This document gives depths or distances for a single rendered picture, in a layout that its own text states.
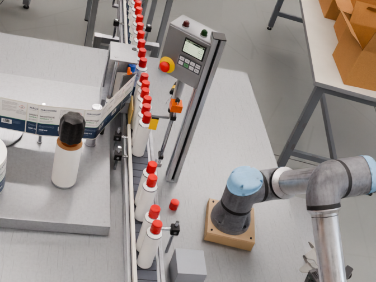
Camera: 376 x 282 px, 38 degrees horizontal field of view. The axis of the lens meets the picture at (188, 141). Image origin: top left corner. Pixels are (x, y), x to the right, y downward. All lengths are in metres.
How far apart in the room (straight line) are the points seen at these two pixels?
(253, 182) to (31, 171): 0.80
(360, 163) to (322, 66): 1.88
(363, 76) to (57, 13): 2.59
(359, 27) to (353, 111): 1.33
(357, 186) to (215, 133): 1.01
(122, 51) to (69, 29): 2.35
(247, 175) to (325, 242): 0.45
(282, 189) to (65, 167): 0.76
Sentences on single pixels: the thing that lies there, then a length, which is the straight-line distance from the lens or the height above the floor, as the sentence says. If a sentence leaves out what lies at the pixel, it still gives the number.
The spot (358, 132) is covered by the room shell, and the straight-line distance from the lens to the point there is 4.58.
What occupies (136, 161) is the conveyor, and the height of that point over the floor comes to 0.88.
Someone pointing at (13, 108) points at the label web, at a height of 1.03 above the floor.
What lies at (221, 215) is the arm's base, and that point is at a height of 0.93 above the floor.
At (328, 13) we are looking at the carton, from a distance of 4.14.
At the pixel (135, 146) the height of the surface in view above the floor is 0.93.
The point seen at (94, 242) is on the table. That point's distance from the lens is 1.92.
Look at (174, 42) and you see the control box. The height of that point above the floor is 1.42.
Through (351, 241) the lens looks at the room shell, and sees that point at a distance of 3.60.
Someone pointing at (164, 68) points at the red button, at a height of 1.33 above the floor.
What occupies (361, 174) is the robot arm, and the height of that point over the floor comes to 1.41.
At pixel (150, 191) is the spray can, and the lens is 1.83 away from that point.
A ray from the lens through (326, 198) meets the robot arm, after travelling 1.58.
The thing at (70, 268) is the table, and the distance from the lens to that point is 1.85.
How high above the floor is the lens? 2.33
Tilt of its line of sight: 39 degrees down
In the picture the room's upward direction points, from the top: 19 degrees clockwise
